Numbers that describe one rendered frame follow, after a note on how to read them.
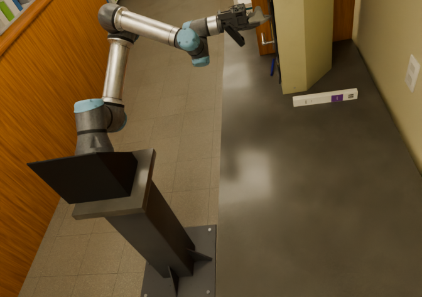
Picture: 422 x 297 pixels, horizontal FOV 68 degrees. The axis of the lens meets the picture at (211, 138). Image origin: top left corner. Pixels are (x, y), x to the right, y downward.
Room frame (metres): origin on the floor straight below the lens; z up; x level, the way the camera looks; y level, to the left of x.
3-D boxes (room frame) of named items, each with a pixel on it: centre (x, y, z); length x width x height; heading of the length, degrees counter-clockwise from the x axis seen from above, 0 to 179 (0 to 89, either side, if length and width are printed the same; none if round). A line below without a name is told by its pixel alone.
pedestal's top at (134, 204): (0.97, 0.47, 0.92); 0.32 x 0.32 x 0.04; 74
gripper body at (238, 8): (1.22, -0.25, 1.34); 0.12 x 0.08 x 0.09; 73
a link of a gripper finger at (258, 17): (1.17, -0.35, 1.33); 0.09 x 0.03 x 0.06; 73
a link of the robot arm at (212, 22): (1.24, -0.18, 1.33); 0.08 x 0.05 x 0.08; 163
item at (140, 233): (0.97, 0.47, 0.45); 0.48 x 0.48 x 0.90; 74
